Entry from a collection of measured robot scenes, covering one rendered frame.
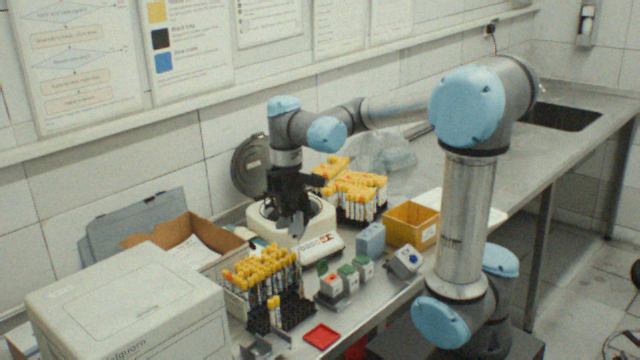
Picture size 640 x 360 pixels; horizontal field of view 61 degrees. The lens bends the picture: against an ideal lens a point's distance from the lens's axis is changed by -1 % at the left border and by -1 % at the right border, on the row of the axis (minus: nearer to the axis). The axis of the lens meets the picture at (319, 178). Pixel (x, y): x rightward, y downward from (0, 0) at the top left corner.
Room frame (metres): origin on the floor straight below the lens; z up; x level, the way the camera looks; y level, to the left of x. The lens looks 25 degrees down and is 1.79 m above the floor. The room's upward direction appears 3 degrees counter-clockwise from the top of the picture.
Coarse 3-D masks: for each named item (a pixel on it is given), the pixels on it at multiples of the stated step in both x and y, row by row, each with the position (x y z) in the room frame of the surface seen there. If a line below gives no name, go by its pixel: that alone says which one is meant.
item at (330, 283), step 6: (324, 276) 1.20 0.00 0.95; (330, 276) 1.20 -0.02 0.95; (336, 276) 1.20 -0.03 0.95; (324, 282) 1.19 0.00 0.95; (330, 282) 1.17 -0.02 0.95; (336, 282) 1.18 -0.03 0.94; (342, 282) 1.20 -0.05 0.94; (324, 288) 1.19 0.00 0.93; (330, 288) 1.17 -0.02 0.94; (336, 288) 1.18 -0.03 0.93; (342, 288) 1.20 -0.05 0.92; (330, 294) 1.17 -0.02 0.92; (336, 294) 1.18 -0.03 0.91
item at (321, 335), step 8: (320, 328) 1.09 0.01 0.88; (328, 328) 1.08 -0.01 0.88; (304, 336) 1.05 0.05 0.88; (312, 336) 1.06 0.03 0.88; (320, 336) 1.06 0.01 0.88; (328, 336) 1.06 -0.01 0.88; (336, 336) 1.05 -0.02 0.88; (312, 344) 1.03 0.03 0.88; (320, 344) 1.03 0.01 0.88; (328, 344) 1.02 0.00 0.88
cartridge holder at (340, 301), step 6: (318, 294) 1.20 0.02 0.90; (324, 294) 1.18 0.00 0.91; (342, 294) 1.19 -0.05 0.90; (318, 300) 1.19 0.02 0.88; (324, 300) 1.18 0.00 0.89; (330, 300) 1.17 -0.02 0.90; (336, 300) 1.17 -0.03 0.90; (342, 300) 1.18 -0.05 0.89; (348, 300) 1.18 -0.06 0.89; (330, 306) 1.16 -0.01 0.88; (336, 306) 1.16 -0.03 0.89; (342, 306) 1.16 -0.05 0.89
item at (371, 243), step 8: (376, 224) 1.43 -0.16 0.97; (360, 232) 1.38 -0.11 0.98; (368, 232) 1.38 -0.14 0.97; (376, 232) 1.38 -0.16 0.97; (384, 232) 1.41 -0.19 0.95; (360, 240) 1.35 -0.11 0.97; (368, 240) 1.34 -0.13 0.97; (376, 240) 1.38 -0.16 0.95; (384, 240) 1.41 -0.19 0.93; (360, 248) 1.35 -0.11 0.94; (368, 248) 1.34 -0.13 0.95; (376, 248) 1.38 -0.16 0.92; (384, 248) 1.41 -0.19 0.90; (376, 256) 1.38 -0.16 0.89; (384, 256) 1.39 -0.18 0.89; (376, 264) 1.35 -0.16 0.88
